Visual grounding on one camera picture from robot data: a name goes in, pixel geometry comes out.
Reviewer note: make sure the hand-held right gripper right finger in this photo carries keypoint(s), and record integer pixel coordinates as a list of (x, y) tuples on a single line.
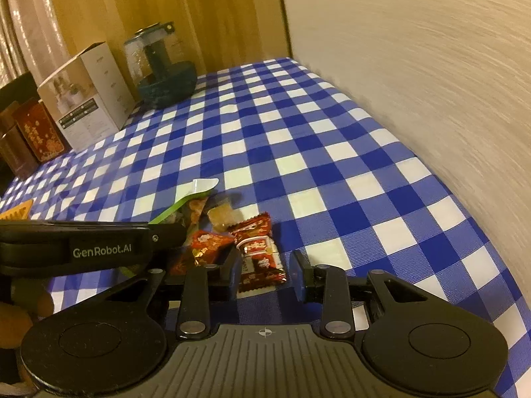
[(296, 277)]

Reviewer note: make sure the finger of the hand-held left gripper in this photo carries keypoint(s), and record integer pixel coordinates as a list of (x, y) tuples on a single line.
[(168, 238)]

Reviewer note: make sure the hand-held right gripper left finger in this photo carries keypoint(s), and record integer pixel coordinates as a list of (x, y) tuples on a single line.
[(234, 275)]

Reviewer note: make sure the red white snack packet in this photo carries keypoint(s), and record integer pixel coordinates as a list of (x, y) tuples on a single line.
[(259, 253)]

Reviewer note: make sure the small red printed packet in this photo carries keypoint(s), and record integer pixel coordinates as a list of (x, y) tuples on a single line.
[(205, 246)]

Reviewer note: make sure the green white snack packet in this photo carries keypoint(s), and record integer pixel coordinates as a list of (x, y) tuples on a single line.
[(188, 204)]

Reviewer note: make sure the translucent amber candy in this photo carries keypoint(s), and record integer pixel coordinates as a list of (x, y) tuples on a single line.
[(222, 217)]

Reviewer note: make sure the orange ribbed plastic basket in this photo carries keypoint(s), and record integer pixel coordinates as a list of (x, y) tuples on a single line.
[(16, 211)]

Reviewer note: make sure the person's left hand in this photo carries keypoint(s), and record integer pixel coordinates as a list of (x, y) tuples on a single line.
[(20, 319)]

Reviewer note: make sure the blue white checkered tablecloth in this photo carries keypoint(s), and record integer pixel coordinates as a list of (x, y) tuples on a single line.
[(311, 153)]

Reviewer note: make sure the brown cylindrical tin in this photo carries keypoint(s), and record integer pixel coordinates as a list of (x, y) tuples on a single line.
[(16, 153)]

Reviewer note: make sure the dark red printed tin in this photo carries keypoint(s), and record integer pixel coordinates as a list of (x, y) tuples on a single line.
[(41, 132)]

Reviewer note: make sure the white product box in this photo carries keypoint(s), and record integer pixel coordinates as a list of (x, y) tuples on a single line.
[(83, 99)]

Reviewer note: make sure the glass kettle with teal base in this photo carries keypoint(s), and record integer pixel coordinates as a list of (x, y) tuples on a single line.
[(161, 70)]

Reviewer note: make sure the black screen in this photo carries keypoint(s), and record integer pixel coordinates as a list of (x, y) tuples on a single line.
[(16, 87)]

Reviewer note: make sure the wooden panel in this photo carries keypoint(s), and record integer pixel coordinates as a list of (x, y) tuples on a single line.
[(186, 8)]

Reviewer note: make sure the sheer pink curtain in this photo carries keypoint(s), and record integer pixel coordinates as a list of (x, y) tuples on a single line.
[(33, 20)]

